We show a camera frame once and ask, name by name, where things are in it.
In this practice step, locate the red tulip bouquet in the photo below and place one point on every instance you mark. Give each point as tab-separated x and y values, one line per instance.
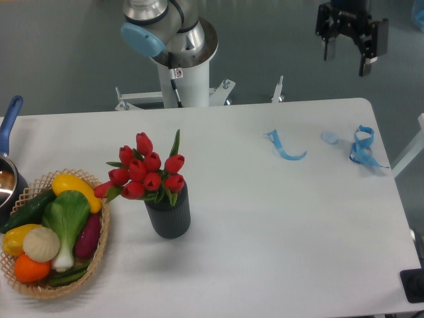
141	174

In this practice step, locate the orange fruit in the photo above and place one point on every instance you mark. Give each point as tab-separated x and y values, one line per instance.
29	271

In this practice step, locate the white steamed bun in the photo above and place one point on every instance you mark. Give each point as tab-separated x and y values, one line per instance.
41	244

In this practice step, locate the blue ribbon strip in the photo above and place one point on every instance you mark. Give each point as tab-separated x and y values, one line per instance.
274	138

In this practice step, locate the black device at edge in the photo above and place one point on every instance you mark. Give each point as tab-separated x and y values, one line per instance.
412	281

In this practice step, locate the white frame bar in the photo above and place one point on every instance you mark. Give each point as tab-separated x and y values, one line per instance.
408	154

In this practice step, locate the purple eggplant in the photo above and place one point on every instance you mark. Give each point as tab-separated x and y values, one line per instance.
89	237

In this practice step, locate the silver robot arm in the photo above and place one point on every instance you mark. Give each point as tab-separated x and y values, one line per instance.
154	29

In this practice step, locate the green cucumber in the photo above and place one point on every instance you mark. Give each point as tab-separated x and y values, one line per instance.
29	213

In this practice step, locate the blue handled saucepan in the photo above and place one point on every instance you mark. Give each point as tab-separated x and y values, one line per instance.
12	182

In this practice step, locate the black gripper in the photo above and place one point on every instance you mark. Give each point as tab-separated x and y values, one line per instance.
353	20

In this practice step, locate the crumpled blue ribbon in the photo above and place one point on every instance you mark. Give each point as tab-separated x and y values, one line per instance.
361	152

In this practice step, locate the woven wicker basket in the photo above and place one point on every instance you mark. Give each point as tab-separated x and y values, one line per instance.
41	290

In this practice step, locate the dark grey ribbed vase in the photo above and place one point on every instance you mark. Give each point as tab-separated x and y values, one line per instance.
170	221

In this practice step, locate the green bok choy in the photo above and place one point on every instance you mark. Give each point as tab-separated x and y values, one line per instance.
66	216

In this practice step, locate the green bean pod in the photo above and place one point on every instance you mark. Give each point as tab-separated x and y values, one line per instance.
68	277

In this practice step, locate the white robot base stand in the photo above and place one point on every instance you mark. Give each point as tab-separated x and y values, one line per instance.
180	87

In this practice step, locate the yellow bell pepper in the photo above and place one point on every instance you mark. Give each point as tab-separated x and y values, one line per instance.
13	239

